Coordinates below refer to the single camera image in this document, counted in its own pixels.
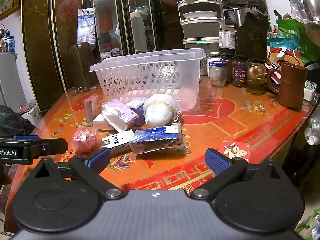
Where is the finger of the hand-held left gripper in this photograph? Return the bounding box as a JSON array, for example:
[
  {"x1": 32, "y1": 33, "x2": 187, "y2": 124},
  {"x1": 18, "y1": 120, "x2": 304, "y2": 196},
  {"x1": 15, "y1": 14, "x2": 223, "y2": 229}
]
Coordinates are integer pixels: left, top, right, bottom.
[
  {"x1": 0, "y1": 135, "x2": 42, "y2": 142},
  {"x1": 30, "y1": 138, "x2": 69, "y2": 159}
]

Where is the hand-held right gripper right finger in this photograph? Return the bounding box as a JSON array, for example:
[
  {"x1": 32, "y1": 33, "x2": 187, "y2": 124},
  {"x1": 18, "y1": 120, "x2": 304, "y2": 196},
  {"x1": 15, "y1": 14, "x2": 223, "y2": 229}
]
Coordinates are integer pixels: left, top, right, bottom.
[{"x1": 190, "y1": 148, "x2": 282, "y2": 202}]

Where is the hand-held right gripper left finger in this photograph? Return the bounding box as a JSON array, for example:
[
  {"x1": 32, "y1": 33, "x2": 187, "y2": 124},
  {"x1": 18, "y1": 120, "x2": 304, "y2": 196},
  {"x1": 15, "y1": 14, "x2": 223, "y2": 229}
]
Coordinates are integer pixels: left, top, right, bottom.
[{"x1": 32, "y1": 147, "x2": 125, "y2": 201}]

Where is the red envelope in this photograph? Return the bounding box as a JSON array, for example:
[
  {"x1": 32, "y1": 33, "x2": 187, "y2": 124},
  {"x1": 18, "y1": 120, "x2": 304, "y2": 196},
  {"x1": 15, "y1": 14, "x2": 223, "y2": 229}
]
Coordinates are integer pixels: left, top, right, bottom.
[{"x1": 218, "y1": 140, "x2": 251, "y2": 165}]

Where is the white and black cigarette pack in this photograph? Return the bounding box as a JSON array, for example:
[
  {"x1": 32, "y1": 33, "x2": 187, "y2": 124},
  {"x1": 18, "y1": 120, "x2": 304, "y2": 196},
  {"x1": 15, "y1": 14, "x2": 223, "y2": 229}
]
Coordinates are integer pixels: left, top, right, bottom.
[{"x1": 101, "y1": 129, "x2": 135, "y2": 158}]

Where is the pink candy bag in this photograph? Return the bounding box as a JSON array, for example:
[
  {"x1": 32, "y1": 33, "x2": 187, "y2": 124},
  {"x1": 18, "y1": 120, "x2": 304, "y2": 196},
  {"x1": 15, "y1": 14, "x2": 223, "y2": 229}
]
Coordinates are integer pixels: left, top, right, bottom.
[{"x1": 71, "y1": 126, "x2": 98, "y2": 153}]

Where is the purple tissue packet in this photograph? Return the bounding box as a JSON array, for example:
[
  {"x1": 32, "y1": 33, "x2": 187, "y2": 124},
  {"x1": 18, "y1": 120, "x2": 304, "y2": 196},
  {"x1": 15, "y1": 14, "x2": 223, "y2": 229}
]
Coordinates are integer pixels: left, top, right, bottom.
[{"x1": 102, "y1": 99, "x2": 139, "y2": 132}]

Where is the small red box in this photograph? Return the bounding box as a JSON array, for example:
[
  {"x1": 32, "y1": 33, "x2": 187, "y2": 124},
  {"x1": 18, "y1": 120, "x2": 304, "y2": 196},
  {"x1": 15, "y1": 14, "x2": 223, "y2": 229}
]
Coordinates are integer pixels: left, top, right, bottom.
[{"x1": 84, "y1": 95, "x2": 102, "y2": 127}]

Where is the blue box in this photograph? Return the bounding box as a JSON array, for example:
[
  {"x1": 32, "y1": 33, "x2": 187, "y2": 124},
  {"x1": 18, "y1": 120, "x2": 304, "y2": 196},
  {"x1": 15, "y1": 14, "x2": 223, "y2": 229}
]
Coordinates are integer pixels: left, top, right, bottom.
[{"x1": 129, "y1": 124, "x2": 187, "y2": 155}]

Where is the purple box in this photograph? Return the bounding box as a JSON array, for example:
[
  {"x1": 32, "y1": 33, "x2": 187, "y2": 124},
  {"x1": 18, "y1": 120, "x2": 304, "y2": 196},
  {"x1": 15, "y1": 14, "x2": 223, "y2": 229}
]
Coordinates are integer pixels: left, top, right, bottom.
[{"x1": 125, "y1": 97, "x2": 148, "y2": 126}]

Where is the clear plastic basket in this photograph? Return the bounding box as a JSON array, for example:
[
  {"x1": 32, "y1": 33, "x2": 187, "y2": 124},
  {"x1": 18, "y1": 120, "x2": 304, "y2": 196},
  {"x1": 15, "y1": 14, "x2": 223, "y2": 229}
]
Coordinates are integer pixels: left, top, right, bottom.
[{"x1": 89, "y1": 48, "x2": 207, "y2": 112}]

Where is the dark cloth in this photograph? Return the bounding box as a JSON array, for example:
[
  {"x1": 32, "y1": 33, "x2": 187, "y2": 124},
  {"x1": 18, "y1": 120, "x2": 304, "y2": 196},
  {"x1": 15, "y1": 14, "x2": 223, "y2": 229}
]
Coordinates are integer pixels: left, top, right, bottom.
[{"x1": 0, "y1": 104, "x2": 36, "y2": 136}]

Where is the white cardboard box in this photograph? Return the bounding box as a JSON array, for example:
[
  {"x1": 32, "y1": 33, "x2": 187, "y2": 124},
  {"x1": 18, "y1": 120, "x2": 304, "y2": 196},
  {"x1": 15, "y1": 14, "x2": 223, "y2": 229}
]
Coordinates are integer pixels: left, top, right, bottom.
[{"x1": 21, "y1": 104, "x2": 41, "y2": 127}]

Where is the white refrigerator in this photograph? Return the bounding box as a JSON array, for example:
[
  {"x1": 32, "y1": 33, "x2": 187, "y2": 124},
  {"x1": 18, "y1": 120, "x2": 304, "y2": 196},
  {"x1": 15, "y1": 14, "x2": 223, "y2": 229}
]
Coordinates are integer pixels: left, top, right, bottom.
[{"x1": 0, "y1": 52, "x2": 27, "y2": 113}]

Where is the glass jar with blue lid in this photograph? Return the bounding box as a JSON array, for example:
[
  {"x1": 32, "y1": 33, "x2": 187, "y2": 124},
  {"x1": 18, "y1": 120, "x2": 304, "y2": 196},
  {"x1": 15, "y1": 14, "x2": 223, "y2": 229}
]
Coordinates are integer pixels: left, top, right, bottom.
[{"x1": 208, "y1": 61, "x2": 228, "y2": 88}]

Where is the brown thermos jug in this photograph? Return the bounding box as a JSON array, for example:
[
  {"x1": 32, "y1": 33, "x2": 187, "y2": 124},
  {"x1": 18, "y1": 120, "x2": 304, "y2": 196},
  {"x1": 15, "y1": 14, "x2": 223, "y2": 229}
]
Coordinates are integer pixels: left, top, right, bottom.
[{"x1": 69, "y1": 41, "x2": 95, "y2": 88}]

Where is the glass jar with yellow liquid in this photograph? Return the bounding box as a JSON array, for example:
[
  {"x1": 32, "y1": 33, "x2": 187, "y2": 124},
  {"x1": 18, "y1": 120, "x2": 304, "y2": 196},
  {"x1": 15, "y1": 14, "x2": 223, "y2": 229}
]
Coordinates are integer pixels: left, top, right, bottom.
[{"x1": 247, "y1": 58, "x2": 266, "y2": 95}]

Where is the dark labelled jar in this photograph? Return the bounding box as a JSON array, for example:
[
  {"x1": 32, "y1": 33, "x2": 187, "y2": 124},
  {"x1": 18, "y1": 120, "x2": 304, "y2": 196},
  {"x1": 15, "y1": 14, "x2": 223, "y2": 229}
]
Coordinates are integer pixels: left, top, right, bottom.
[{"x1": 232, "y1": 56, "x2": 249, "y2": 88}]

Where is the dark glass jar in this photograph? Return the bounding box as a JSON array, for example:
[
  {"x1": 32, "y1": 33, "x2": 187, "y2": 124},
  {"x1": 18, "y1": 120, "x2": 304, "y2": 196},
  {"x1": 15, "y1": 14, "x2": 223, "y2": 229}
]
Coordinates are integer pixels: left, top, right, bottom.
[{"x1": 220, "y1": 54, "x2": 234, "y2": 84}]

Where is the dark mirrored wardrobe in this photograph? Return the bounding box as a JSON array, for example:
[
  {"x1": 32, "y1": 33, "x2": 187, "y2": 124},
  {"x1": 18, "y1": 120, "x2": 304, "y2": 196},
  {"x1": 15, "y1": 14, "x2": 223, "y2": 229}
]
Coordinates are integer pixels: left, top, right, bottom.
[{"x1": 21, "y1": 0, "x2": 181, "y2": 112}]

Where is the blue bottle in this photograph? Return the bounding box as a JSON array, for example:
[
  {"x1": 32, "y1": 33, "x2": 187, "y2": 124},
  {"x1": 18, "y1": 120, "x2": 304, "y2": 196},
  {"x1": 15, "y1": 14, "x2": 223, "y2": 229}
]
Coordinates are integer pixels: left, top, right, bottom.
[{"x1": 6, "y1": 31, "x2": 16, "y2": 53}]

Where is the clear plastic bottle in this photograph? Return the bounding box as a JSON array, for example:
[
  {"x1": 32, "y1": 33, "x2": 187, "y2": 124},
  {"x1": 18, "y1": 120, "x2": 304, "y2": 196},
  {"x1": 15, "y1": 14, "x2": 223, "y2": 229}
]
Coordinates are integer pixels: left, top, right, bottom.
[
  {"x1": 304, "y1": 127, "x2": 320, "y2": 146},
  {"x1": 307, "y1": 112, "x2": 320, "y2": 130}
]

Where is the glass jar with green lid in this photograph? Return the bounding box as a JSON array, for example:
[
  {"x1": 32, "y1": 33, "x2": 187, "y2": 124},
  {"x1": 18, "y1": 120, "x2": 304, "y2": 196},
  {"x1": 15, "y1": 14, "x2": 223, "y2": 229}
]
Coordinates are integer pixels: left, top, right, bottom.
[{"x1": 197, "y1": 43, "x2": 212, "y2": 77}]

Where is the brown mug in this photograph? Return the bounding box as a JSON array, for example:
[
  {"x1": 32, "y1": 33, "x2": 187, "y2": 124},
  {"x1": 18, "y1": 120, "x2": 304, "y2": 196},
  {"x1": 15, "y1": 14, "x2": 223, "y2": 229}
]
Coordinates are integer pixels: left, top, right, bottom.
[{"x1": 266, "y1": 61, "x2": 308, "y2": 109}]

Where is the green plastic packaging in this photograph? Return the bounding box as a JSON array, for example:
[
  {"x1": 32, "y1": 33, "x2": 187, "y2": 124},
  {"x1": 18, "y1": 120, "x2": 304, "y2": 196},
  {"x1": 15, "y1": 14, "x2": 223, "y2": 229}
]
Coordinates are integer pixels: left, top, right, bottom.
[{"x1": 295, "y1": 207, "x2": 320, "y2": 240}]

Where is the white packet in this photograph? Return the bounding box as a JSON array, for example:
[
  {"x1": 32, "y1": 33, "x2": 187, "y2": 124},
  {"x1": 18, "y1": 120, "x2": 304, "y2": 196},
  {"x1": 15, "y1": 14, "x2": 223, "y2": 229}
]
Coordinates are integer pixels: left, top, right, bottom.
[{"x1": 303, "y1": 80, "x2": 318, "y2": 102}]

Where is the bottle with white label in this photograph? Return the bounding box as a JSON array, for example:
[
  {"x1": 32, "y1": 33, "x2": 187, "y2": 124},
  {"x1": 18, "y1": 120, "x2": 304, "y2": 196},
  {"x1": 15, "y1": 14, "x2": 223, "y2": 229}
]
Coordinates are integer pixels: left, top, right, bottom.
[{"x1": 219, "y1": 30, "x2": 236, "y2": 50}]

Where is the blue printed plastic bag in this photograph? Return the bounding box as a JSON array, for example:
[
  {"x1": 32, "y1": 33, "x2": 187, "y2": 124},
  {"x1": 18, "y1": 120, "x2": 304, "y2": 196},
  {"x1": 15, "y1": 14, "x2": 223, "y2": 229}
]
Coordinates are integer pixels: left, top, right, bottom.
[{"x1": 77, "y1": 8, "x2": 97, "y2": 47}]

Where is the red gift bag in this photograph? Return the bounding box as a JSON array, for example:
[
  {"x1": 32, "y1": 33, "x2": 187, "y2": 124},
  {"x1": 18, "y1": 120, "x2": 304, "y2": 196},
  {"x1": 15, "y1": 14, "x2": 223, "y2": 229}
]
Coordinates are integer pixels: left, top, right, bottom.
[{"x1": 269, "y1": 47, "x2": 304, "y2": 68}]

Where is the black electric kettle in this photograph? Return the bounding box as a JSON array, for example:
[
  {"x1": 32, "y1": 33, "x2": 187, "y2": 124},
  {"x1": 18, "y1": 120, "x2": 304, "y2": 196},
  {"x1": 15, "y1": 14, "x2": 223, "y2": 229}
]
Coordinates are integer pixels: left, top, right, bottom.
[{"x1": 228, "y1": 7, "x2": 271, "y2": 61}]

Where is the tiered food cover rack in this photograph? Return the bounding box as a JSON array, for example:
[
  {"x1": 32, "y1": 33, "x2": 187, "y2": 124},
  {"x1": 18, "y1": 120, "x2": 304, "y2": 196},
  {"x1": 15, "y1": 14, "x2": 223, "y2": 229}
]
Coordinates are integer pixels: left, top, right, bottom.
[{"x1": 172, "y1": 0, "x2": 226, "y2": 49}]

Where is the teal bag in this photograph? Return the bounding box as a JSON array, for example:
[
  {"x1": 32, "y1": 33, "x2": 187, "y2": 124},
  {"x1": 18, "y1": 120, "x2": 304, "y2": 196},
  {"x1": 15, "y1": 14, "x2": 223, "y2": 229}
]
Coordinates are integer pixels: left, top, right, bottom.
[{"x1": 267, "y1": 38, "x2": 298, "y2": 53}]

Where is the white plate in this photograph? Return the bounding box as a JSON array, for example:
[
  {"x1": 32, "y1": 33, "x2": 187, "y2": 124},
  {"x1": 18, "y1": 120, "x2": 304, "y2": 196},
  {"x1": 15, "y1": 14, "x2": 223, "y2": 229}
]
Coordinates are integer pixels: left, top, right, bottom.
[{"x1": 182, "y1": 11, "x2": 218, "y2": 20}]

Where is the green shopping bag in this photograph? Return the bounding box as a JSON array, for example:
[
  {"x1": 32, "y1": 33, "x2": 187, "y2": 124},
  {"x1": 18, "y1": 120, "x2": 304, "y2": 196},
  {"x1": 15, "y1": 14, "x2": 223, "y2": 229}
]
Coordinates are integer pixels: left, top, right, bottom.
[{"x1": 276, "y1": 17, "x2": 319, "y2": 65}]

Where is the clear plastic bag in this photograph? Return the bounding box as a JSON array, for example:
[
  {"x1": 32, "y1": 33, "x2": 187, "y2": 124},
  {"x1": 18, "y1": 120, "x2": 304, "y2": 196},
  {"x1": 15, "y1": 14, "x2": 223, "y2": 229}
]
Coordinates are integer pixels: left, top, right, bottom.
[{"x1": 290, "y1": 0, "x2": 320, "y2": 25}]

